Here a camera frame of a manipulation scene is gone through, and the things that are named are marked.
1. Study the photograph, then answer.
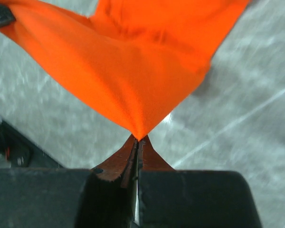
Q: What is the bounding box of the orange t shirt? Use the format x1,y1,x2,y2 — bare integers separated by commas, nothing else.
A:
0,0,249,140

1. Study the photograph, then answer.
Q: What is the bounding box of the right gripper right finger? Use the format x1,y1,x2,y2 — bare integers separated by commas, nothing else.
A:
138,136,174,171

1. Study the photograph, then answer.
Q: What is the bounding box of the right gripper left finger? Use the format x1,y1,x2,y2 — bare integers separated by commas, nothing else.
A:
93,135,138,220

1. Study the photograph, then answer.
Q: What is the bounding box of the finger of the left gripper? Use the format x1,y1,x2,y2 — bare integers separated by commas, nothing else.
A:
0,2,17,31

